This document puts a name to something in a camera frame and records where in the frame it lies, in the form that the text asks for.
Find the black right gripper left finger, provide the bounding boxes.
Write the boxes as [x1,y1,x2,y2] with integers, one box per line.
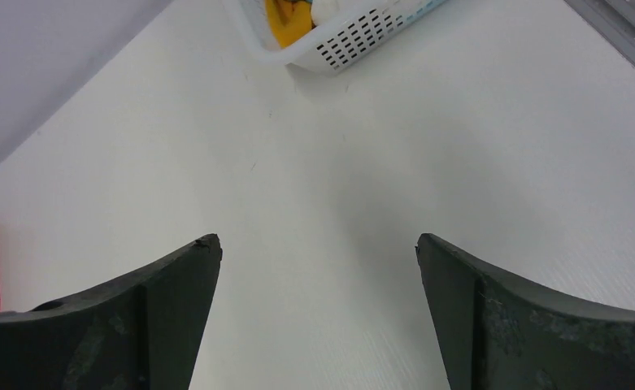
[0,233,223,389]

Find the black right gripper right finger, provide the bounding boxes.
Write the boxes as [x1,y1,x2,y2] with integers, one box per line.
[415,233,635,389]

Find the white t shirt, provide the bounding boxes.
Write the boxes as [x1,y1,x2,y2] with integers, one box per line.
[311,0,341,26]

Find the white plastic laundry basket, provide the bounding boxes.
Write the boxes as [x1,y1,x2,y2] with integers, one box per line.
[222,1,443,76]

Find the yellow garment in basket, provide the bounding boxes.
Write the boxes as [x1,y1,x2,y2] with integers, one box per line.
[264,0,313,49]

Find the aluminium frame rail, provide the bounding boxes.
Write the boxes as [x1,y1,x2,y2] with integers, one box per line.
[566,0,635,67]

